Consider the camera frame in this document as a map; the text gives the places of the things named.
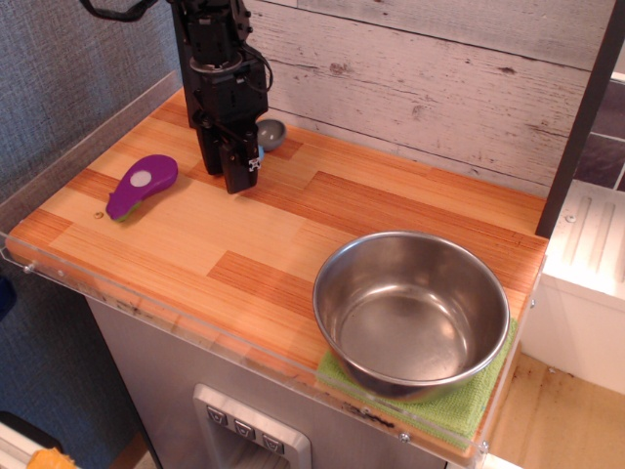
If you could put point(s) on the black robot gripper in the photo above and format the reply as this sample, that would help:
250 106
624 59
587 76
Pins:
225 103

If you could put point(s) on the blue spoon with grey bowl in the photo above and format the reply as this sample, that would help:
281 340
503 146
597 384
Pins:
271 135

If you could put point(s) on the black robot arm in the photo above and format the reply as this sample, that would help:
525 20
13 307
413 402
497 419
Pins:
212 32

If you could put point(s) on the purple toy eggplant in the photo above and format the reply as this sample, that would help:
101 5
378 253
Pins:
148 176

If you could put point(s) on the stainless steel bowl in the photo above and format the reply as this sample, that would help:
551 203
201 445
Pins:
406 313

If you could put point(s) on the grey toy fridge cabinet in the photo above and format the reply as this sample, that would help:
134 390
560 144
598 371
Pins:
203 410

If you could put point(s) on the green cloth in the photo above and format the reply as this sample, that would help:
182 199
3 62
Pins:
452 413

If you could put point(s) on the orange object bottom left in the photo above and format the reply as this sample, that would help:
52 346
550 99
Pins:
50 458

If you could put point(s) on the white toy sink unit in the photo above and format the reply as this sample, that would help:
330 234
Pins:
576 323

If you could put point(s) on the clear acrylic guard rail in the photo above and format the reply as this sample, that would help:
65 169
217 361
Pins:
264 345

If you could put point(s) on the dark right post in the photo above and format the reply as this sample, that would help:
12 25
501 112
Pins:
592 99

